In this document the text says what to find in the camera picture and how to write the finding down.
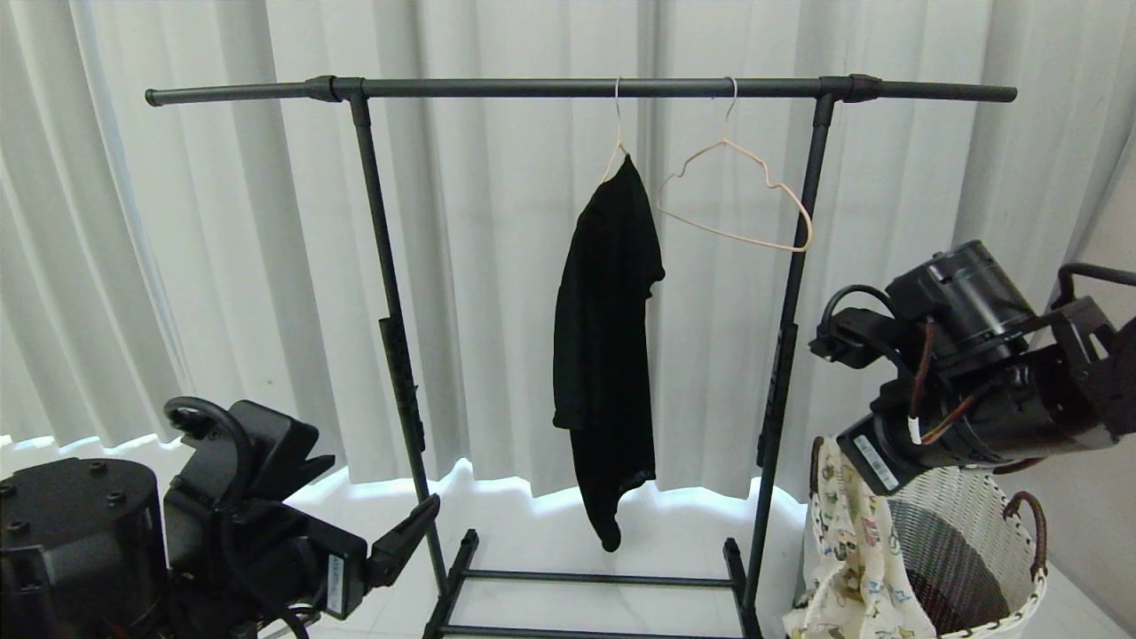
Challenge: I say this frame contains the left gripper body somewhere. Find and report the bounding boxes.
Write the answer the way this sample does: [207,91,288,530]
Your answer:
[222,515,369,622]

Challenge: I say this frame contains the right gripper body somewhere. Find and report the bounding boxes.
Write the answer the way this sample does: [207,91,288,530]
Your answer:
[836,346,1119,496]

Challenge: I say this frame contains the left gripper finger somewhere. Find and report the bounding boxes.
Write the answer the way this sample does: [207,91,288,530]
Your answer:
[368,494,442,588]

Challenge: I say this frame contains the cream printed garment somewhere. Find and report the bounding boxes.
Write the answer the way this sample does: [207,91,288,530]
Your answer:
[781,435,937,639]

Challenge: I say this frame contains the black T-shirt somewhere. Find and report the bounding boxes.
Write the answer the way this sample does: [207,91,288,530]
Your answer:
[552,154,667,553]

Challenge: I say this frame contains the pink clothes hanger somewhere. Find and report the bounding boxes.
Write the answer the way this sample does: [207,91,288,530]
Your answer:
[657,78,814,254]
[602,78,633,185]

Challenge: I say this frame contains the white laundry basket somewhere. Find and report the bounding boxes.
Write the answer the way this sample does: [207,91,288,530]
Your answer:
[803,435,1050,639]

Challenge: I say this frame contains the black clothes rack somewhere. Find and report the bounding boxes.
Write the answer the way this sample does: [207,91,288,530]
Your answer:
[145,74,1019,639]

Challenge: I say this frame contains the white curtain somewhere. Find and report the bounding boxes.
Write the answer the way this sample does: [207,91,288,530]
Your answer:
[0,0,1136,507]

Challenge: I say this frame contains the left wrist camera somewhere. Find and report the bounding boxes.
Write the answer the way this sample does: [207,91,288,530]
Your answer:
[164,397,336,569]

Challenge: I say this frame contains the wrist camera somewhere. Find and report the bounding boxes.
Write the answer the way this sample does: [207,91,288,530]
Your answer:
[164,397,336,569]
[809,306,919,372]

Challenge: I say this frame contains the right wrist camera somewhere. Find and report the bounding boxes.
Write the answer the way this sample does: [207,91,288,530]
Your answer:
[809,306,919,372]

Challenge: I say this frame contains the black cable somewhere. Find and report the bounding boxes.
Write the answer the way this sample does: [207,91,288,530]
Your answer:
[164,397,312,639]
[818,284,899,336]

